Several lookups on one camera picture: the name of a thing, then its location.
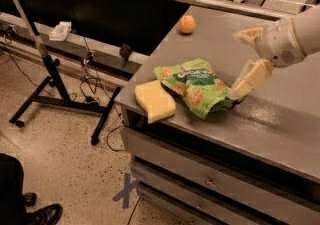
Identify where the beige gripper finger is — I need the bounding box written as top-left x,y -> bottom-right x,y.
228,59 -> 274,100
233,27 -> 264,49

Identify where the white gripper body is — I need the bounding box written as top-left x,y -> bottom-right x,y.
255,18 -> 306,68

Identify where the green rice chip bag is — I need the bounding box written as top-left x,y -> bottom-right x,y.
154,59 -> 243,119

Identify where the yellow sponge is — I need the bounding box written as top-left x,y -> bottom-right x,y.
135,80 -> 176,124

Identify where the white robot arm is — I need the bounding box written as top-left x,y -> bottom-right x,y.
228,5 -> 320,100

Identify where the orange fruit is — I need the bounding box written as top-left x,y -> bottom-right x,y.
179,15 -> 195,34

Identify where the grey drawer cabinet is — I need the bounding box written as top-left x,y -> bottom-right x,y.
118,8 -> 320,225

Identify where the black clamp on ledge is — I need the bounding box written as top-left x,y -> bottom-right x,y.
119,44 -> 132,67

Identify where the white box on ledge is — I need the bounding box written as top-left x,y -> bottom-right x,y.
49,21 -> 71,41

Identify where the black rolling stand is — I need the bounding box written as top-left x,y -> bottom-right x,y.
9,0 -> 121,145

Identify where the black shoe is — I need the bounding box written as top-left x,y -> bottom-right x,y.
23,192 -> 37,207
25,204 -> 63,225

